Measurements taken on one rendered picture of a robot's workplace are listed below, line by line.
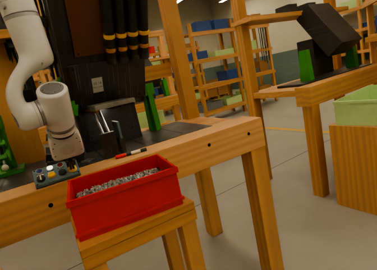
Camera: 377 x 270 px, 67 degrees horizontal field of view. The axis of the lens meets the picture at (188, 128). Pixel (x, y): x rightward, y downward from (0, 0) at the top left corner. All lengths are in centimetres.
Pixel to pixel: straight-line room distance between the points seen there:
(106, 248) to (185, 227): 24
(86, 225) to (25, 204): 33
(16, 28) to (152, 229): 66
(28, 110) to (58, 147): 17
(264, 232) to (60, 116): 116
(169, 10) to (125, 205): 137
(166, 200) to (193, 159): 41
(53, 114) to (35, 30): 23
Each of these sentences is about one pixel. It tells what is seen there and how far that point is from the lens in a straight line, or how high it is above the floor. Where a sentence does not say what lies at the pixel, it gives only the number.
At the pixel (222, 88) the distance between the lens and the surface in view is 1135.
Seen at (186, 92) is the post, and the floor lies 106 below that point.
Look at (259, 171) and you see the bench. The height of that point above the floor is 63.
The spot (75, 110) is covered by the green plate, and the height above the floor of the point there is 112.
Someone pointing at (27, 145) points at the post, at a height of 99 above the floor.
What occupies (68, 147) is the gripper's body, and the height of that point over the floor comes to 102.
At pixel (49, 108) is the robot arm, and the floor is 116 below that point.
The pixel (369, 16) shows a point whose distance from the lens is 480.
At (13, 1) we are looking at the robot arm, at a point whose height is 145.
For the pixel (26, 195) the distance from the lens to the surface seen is 112.
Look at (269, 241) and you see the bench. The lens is 167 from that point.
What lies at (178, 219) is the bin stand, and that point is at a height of 77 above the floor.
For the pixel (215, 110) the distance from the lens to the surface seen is 652.
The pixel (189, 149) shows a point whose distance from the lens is 123.
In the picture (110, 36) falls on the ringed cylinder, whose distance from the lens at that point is 118.
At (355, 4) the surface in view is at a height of 207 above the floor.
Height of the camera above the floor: 118
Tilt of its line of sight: 11 degrees down
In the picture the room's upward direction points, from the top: 12 degrees counter-clockwise
